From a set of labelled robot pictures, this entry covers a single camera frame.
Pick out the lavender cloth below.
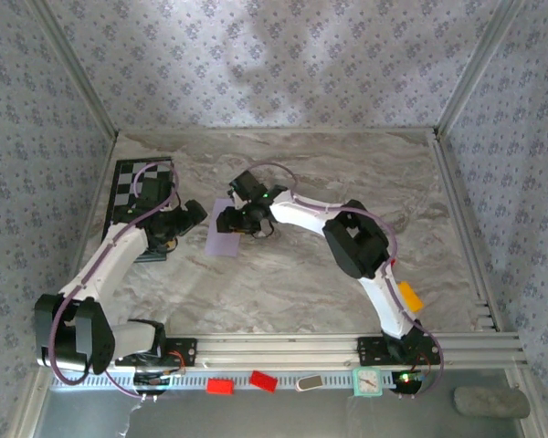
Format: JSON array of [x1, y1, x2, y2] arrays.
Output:
[[205, 198, 243, 257]]

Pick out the black grey checkerboard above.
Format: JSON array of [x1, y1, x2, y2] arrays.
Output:
[[100, 157, 174, 262]]

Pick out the left electronics board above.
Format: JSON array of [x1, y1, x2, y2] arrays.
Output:
[[132, 367, 186, 396]]

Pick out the electronics board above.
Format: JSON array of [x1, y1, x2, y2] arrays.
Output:
[[390, 369, 428, 396], [132, 367, 186, 396]]

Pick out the white rimmed oval pad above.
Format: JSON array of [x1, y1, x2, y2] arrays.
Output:
[[295, 373, 323, 392]]

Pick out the white tape scrap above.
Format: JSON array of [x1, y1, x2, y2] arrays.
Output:
[[117, 403, 143, 438]]

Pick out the perforated metal strip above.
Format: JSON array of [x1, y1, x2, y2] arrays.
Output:
[[49, 370, 439, 389]]

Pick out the yellow toy brick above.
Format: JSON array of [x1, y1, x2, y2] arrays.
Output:
[[397, 281, 425, 314]]

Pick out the teal alarm clock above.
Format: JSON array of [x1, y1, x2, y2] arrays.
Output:
[[351, 367, 384, 398]]

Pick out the grey metal shelf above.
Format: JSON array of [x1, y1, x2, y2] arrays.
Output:
[[31, 368, 529, 438]]

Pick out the right electronics board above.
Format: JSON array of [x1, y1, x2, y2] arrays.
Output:
[[390, 369, 428, 396]]

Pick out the grey stone roll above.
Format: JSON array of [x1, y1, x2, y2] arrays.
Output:
[[453, 386, 531, 419]]

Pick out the thin aluminium side rail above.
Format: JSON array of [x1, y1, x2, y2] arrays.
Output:
[[52, 131, 120, 334]]

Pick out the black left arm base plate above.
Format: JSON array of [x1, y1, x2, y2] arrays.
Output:
[[114, 336, 198, 369]]

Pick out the aluminium front rail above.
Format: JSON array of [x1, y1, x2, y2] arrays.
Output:
[[31, 331, 529, 370]]

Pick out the aluminium frame post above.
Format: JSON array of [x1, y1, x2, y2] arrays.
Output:
[[26, 0, 120, 141], [436, 0, 526, 137]]

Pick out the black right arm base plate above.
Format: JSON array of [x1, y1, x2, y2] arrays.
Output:
[[356, 336, 442, 366]]

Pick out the wide aluminium side rail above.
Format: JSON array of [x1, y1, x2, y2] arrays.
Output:
[[431, 130, 500, 332]]

